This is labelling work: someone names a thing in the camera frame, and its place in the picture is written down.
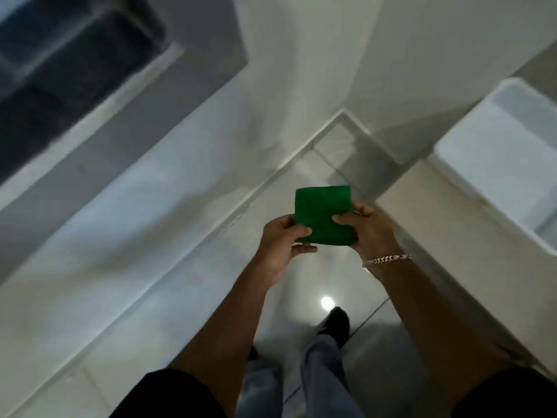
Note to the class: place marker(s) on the black shirt sleeves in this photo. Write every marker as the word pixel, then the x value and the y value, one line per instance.
pixel 174 396

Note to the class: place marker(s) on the person's left forearm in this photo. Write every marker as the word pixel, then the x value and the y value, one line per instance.
pixel 226 335

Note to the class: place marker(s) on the black shoe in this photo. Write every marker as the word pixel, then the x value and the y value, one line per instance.
pixel 336 324

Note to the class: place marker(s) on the green cloth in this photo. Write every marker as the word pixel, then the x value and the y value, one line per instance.
pixel 324 215

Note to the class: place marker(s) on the person's right hand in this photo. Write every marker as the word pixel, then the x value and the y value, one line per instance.
pixel 375 237

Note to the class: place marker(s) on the dark window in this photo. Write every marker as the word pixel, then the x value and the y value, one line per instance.
pixel 65 69

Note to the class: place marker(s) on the grey trousers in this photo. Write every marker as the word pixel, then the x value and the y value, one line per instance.
pixel 300 378

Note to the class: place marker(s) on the person's right thumb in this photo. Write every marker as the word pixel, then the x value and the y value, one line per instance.
pixel 346 218

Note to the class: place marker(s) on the person's left thumb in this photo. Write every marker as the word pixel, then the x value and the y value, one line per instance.
pixel 300 232

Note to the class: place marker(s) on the person's right forearm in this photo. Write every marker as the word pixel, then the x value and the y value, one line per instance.
pixel 435 326

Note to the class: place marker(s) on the person's left hand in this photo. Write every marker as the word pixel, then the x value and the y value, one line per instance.
pixel 278 248

